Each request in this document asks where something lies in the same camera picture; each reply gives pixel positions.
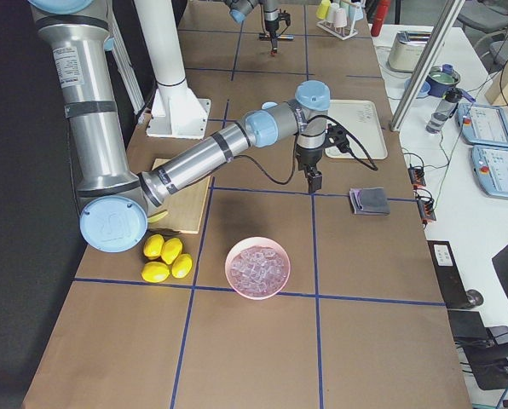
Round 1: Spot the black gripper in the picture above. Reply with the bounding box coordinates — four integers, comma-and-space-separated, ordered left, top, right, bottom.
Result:
264, 18, 280, 53
295, 146, 323, 193

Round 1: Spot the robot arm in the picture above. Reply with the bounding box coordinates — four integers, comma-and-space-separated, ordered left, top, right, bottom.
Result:
222, 0, 281, 56
31, 1, 330, 252

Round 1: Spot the yellow plastic cup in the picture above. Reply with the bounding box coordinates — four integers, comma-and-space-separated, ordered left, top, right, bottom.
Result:
315, 0, 332, 20

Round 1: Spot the white plastic cup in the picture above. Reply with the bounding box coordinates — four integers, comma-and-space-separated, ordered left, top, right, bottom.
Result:
325, 3, 339, 24

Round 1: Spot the light blue plastic cup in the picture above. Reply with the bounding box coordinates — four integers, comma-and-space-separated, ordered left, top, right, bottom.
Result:
262, 101, 278, 110

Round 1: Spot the pink plastic cup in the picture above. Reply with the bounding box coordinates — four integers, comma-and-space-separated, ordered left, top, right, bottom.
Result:
333, 8, 348, 29

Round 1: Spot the pink bowl of ice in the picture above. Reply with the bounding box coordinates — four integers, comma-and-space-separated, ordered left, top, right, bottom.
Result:
225, 237, 291, 301

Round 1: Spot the steel muddler black tip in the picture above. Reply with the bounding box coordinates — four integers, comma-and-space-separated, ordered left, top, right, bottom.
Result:
258, 33, 295, 41

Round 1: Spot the grey folded cloth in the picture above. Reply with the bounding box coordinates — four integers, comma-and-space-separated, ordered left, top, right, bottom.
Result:
349, 187, 390, 216

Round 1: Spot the cream bear serving tray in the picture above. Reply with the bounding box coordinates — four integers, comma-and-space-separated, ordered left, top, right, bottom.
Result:
327, 100, 388, 160

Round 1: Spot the red bottle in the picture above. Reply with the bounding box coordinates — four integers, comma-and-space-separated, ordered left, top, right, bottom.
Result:
371, 0, 391, 37

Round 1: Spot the cream steel toaster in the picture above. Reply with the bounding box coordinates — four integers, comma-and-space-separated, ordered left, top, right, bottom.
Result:
388, 30, 431, 73

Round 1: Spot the bamboo cutting board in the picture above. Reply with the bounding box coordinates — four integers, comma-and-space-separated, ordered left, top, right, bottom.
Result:
148, 176, 210, 234

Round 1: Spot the blue bowl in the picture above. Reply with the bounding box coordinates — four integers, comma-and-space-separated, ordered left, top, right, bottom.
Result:
403, 78, 432, 100

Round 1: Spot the clear water bottle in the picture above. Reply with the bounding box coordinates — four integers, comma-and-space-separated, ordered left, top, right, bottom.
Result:
425, 88, 463, 134

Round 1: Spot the yellow lemon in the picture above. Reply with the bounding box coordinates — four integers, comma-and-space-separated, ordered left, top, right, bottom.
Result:
143, 233, 165, 260
141, 261, 170, 284
170, 253, 193, 279
160, 238, 183, 264

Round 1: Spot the blue saucepan with lid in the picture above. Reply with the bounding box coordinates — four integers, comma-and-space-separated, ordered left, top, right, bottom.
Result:
426, 64, 461, 97

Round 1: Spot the yellow-green plastic knife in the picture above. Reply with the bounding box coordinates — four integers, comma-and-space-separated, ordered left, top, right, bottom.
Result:
147, 210, 168, 223

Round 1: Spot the blue teach pendant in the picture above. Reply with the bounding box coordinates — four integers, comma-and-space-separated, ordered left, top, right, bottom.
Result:
470, 145, 508, 199
457, 103, 508, 148

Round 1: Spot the white wire cup rack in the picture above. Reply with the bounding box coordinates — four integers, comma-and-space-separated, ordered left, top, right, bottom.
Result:
315, 0, 365, 40

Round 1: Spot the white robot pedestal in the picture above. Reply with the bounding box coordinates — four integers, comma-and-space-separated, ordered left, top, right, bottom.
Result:
135, 0, 211, 140

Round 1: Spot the aluminium frame post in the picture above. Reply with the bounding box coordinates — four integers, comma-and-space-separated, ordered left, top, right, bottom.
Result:
390, 0, 465, 131

